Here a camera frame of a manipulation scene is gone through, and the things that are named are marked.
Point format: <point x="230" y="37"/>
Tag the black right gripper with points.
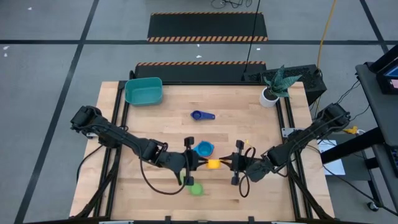
<point x="245" y="163"/>

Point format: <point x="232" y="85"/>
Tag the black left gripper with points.
<point x="178" y="161"/>

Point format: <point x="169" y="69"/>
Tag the light blue measuring cup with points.
<point x="203" y="149"/>

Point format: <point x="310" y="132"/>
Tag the yellow measuring cup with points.
<point x="213" y="164"/>

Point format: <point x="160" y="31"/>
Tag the green measuring cup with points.
<point x="196" y="189"/>

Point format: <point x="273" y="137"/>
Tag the small navy measuring cup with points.
<point x="197" y="115"/>

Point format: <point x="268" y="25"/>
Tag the teal plastic basket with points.
<point x="143" y="91"/>

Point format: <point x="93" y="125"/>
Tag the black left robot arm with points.
<point x="118" y="140"/>

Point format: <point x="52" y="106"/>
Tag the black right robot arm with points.
<point x="304" y="137"/>

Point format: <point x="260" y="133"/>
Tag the white plant pot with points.
<point x="265" y="101"/>

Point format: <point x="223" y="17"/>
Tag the black hazard-striped floor mat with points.
<point x="206" y="26"/>
<point x="199" y="72"/>

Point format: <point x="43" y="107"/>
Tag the green snake plant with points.
<point x="280" y="84"/>

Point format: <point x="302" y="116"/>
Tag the white paper sheet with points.
<point x="337" y="166"/>

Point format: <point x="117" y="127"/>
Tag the black computer box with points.
<point x="308" y="81"/>

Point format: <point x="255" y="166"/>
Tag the yellow plug connector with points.
<point x="351" y="130"/>

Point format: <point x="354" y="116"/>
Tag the black caster wheel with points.
<point x="372" y="207"/>

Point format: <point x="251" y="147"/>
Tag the grey side desk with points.
<point x="384" y="115"/>

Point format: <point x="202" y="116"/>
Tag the black laptop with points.
<point x="382" y="62"/>

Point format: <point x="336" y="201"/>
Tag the black table frame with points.
<point x="202" y="83"/>

